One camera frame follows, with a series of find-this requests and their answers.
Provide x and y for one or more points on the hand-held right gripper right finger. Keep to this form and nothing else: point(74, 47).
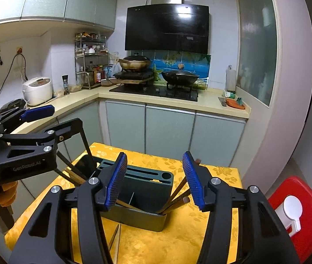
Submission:
point(193, 181)

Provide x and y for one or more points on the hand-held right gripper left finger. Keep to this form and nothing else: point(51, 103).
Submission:
point(116, 181)

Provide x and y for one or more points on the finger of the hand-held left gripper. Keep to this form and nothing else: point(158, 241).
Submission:
point(39, 113)
point(68, 129)

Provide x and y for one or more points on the dark brown chopstick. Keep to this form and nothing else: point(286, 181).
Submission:
point(178, 202)
point(175, 209)

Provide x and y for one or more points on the light wooden chopstick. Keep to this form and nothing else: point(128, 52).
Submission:
point(118, 239)
point(127, 205)

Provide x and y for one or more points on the dark wooden chopstick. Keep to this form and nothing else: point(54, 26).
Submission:
point(66, 178)
point(88, 150)
point(70, 167)

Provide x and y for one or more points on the dark green utensil holder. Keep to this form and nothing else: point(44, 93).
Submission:
point(142, 221)

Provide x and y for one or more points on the light brown chopstick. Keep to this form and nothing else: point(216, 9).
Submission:
point(112, 239)

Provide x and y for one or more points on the person's left hand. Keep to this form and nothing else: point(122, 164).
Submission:
point(7, 195)

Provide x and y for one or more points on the white rice cooker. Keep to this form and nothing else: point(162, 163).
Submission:
point(38, 92)

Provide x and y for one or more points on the black countertop appliance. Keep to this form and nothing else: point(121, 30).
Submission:
point(13, 105)

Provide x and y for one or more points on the black pepper grinder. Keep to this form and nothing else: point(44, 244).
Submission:
point(66, 88)

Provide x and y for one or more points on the glass jar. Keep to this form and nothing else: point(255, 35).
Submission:
point(82, 80)

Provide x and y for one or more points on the pale green lower cabinets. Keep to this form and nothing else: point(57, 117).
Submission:
point(169, 132)

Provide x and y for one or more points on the yellow floral tablecloth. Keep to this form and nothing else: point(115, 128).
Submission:
point(158, 242)

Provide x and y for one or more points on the metal spice rack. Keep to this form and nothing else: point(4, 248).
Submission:
point(91, 57)

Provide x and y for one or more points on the beige kitchen countertop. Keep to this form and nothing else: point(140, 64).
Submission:
point(208, 101)

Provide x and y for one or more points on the wooden board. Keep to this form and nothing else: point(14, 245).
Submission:
point(134, 81)

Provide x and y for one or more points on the black induction cooker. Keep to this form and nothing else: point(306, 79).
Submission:
point(132, 74)

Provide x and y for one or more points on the orange tray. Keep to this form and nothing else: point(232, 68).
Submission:
point(235, 104)

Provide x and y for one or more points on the black gas stove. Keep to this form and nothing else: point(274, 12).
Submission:
point(150, 92)

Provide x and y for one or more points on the golden frying pan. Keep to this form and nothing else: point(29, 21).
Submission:
point(134, 63)

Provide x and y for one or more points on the white electric kettle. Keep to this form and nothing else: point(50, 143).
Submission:
point(292, 207)

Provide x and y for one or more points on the black wok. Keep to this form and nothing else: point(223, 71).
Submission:
point(180, 77)

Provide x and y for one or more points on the blue tile mural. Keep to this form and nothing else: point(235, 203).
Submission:
point(194, 63)

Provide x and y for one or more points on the red plastic stool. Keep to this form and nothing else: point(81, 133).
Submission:
point(309, 225)

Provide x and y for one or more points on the black range hood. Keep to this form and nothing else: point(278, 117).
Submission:
point(167, 27)

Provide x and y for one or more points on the frosted glass window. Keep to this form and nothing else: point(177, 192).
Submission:
point(257, 46)

